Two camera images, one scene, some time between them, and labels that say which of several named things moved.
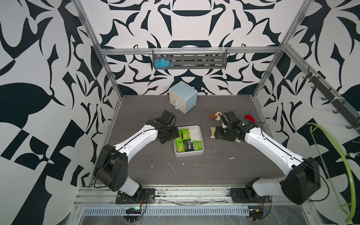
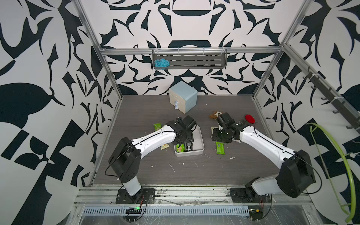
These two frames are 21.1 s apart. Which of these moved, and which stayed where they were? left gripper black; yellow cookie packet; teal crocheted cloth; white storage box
Moved: left gripper black
Stayed: yellow cookie packet; teal crocheted cloth; white storage box
